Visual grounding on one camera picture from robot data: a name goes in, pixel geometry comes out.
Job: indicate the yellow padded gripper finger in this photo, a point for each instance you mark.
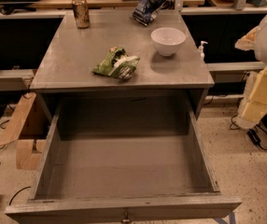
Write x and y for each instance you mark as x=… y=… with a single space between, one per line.
x=247 y=42
x=253 y=106

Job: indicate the grey wooden cabinet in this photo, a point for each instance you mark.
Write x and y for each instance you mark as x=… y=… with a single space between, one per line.
x=73 y=53

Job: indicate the white pump bottle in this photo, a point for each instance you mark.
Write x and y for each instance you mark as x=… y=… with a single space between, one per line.
x=201 y=49

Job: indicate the open grey top drawer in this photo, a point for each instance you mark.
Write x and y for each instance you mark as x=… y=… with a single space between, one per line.
x=138 y=155

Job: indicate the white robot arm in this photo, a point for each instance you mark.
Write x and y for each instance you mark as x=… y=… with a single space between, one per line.
x=260 y=50

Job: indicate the white ceramic bowl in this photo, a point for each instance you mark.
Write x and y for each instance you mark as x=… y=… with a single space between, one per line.
x=167 y=41

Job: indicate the green jalapeno chip bag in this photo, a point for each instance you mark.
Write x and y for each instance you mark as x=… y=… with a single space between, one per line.
x=117 y=64

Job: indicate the blue chip bag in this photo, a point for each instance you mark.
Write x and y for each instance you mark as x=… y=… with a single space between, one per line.
x=144 y=10

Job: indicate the gold soda can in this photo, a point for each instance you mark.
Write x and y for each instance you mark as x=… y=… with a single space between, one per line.
x=81 y=13

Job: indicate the drawer knob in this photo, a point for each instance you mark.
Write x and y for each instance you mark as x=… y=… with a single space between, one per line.
x=126 y=220

